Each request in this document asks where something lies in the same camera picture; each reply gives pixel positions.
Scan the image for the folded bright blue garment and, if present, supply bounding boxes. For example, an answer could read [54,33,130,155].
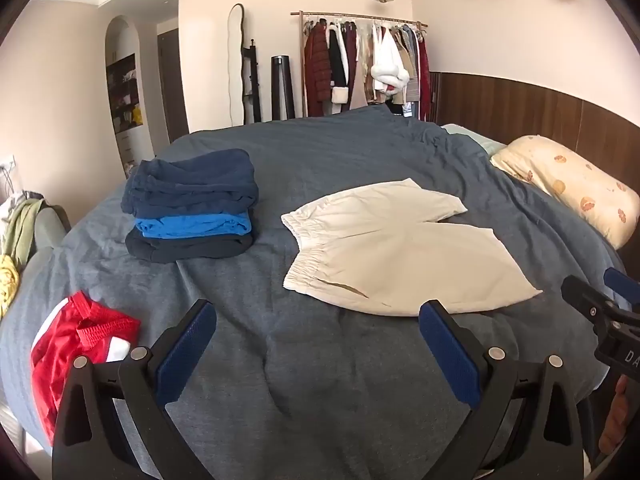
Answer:
[134,211,252,240]

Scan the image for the person's right hand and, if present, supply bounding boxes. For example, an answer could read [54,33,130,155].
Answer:
[599,376,631,457]

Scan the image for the yellow cloth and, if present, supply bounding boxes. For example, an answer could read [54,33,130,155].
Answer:
[0,254,21,318]

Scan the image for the light green pillow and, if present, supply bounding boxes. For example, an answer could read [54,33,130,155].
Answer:
[440,122,506,156]

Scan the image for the grey chair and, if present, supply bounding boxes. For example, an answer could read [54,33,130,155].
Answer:
[30,205,71,256]

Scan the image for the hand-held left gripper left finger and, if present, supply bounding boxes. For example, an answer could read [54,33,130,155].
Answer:
[51,299,218,480]

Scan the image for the row of hanging clothes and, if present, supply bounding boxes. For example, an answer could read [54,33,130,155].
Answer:
[302,19,432,121]

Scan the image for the wooden headboard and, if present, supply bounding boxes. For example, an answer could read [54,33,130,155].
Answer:
[430,71,640,241]

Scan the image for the blue-grey blanket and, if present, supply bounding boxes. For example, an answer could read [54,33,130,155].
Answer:
[0,105,631,480]

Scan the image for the folded black garment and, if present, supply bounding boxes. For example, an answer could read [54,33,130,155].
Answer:
[125,230,255,263]

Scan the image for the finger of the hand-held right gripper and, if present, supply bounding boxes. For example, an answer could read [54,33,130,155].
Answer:
[603,267,640,307]
[561,274,640,332]

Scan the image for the folded navy garment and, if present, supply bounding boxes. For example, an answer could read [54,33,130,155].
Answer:
[121,149,260,221]

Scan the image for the wavy wall mirror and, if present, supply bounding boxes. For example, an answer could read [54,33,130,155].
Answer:
[227,4,247,126]

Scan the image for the black ladder rack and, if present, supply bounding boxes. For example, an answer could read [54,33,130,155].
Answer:
[242,40,263,123]

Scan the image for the black tower fan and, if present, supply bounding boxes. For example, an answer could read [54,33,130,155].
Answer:
[271,56,296,122]

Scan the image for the red white shorts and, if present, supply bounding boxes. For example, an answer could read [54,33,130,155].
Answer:
[30,291,142,448]

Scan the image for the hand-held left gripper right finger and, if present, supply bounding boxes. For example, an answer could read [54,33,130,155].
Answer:
[419,299,586,480]

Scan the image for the dark wooden door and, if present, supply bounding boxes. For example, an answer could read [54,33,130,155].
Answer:
[157,27,190,136]

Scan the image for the green cloth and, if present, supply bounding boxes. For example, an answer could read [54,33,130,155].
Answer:
[2,199,46,268]

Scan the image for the beige pants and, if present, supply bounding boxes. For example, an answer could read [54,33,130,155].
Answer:
[281,177,543,317]

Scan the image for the wooden clothes rack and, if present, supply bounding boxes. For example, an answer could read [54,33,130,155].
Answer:
[291,10,431,121]

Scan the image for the cream floral pillow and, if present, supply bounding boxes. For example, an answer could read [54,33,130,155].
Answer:
[490,135,640,251]

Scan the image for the arched wall shelf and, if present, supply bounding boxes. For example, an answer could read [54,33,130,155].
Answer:
[105,15,156,181]

